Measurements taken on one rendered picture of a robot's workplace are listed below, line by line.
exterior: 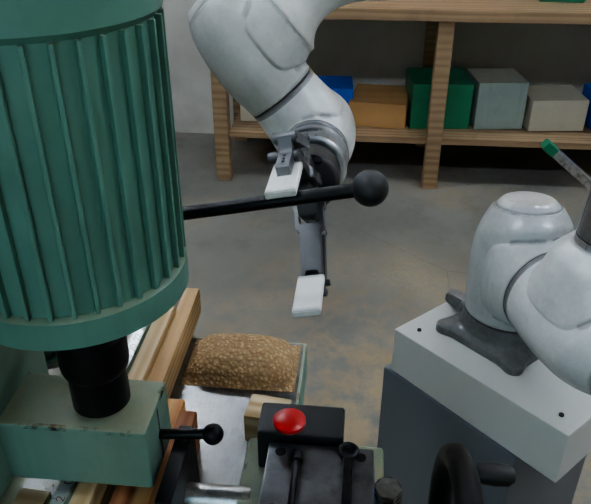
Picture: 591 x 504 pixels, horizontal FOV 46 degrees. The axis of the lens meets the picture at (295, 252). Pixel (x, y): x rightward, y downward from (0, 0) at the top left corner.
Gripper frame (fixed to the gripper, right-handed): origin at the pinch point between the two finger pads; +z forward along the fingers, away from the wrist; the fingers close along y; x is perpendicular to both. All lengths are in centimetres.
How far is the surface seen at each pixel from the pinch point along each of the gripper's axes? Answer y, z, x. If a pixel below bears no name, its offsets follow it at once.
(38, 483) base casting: -25.7, 4.4, -36.4
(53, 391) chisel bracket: -4.6, 13.0, -22.5
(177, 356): -16.3, -6.0, -18.6
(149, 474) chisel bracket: -11.4, 17.3, -13.8
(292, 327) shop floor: -106, -135, -35
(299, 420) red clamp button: -9.9, 13.4, -0.1
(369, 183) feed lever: 7.0, 1.4, 8.4
